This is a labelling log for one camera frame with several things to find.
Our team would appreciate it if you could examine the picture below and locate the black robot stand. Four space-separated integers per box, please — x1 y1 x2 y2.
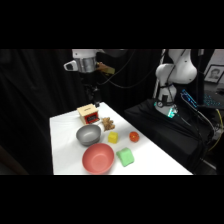
124 99 214 176

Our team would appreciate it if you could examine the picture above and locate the red ball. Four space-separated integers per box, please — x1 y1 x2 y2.
129 131 141 143

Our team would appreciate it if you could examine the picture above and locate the green sponge block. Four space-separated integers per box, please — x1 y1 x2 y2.
115 146 136 168

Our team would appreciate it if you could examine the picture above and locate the teal lit keyboard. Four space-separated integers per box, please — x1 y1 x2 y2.
202 94 224 110

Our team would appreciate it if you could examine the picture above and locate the grey bowl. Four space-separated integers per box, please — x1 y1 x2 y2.
75 124 102 147

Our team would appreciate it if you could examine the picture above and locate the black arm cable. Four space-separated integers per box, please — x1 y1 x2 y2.
98 49 168 90

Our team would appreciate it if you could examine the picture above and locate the tiger plush toy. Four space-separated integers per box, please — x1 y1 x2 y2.
100 116 116 132

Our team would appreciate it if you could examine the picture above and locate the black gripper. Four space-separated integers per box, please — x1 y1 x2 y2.
81 71 102 109

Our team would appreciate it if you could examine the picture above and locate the yellow cable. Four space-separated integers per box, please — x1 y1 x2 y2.
207 108 224 152

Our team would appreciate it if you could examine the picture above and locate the pink bowl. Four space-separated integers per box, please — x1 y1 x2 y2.
81 143 116 175

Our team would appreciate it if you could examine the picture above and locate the framed picture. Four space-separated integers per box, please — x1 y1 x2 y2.
203 64 224 84

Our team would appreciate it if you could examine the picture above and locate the green status light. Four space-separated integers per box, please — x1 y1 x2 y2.
166 106 177 120

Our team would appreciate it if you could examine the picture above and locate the black curtain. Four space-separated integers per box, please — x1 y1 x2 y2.
0 49 161 176

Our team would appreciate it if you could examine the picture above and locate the wooden box with red front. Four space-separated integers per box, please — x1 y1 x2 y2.
76 103 101 126

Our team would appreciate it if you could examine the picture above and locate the blue lit device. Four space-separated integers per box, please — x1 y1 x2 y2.
180 88 201 110

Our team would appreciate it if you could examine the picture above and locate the yellow block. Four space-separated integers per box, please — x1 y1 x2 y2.
107 131 120 145

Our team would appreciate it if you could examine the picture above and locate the tan wrist camera mount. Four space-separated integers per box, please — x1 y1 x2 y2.
96 61 116 75

